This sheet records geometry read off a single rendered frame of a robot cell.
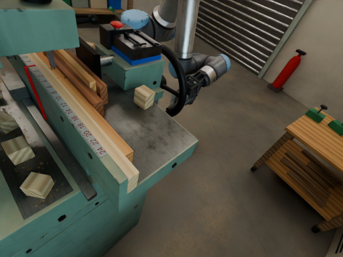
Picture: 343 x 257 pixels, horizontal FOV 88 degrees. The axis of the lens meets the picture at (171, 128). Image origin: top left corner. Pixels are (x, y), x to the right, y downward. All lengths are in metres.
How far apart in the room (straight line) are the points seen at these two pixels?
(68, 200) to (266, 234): 1.33
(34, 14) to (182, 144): 0.34
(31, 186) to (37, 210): 0.05
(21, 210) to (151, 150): 0.26
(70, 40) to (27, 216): 0.34
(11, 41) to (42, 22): 0.06
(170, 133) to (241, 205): 1.18
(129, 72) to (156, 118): 0.13
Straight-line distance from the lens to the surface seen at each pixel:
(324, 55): 3.16
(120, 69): 0.48
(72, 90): 0.42
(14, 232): 0.44
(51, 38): 0.42
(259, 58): 3.40
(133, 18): 1.10
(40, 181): 0.42
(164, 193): 1.32
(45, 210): 0.43
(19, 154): 0.48
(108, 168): 0.27
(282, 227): 1.64
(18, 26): 0.40
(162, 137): 0.38
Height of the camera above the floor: 1.19
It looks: 45 degrees down
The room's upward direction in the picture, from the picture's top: 18 degrees clockwise
